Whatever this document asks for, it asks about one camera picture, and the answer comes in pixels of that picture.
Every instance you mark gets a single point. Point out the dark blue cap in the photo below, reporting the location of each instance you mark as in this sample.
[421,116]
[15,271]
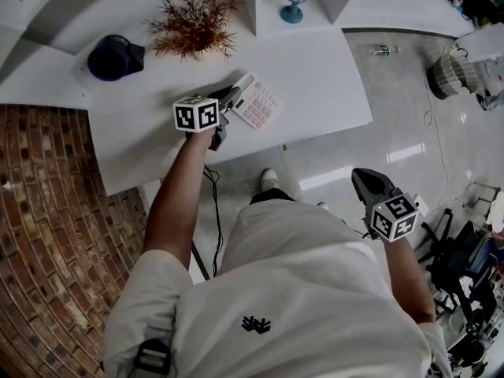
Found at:
[110,59]

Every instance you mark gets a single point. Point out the white box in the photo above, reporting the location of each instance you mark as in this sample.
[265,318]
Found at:
[482,43]

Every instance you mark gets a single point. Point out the pink and white calculator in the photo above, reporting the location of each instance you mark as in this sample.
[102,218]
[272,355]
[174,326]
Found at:
[258,104]

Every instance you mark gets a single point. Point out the black office chair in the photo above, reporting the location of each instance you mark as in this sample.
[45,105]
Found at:
[464,250]

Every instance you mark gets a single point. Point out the clear plastic bottle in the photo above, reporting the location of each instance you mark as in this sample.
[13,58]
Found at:
[384,50]

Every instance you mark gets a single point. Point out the person's black trousers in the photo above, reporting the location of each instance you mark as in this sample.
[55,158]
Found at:
[271,196]

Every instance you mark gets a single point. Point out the blue table lamp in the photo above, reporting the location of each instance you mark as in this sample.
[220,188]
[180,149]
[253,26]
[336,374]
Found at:
[293,6]

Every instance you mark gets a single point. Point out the person's white shirt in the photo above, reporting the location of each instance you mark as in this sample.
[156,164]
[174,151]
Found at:
[295,290]

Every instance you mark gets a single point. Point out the brown artificial plant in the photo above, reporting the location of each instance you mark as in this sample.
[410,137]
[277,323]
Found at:
[193,22]

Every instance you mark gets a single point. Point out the person's right white shoe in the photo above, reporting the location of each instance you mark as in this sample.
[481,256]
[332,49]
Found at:
[323,206]

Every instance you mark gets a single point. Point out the white desk with drawers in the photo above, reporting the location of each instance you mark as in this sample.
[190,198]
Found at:
[307,93]

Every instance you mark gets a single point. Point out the person's left white shoe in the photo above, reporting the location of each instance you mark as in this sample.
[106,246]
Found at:
[269,178]

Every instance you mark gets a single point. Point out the person's white shoe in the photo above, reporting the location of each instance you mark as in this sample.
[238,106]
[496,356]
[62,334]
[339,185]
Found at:
[323,206]
[269,178]

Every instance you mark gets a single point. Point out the white pleated waste basket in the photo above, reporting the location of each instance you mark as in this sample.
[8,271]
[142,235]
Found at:
[453,75]

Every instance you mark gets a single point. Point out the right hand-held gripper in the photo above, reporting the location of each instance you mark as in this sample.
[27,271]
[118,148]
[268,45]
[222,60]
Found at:
[395,219]

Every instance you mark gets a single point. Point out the person's right forearm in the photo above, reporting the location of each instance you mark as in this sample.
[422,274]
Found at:
[409,278]

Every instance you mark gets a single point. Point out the person's left forearm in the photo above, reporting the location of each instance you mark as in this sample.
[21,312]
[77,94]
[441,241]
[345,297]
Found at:
[173,203]

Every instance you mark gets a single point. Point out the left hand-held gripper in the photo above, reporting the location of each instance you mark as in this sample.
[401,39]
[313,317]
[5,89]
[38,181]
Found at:
[195,114]

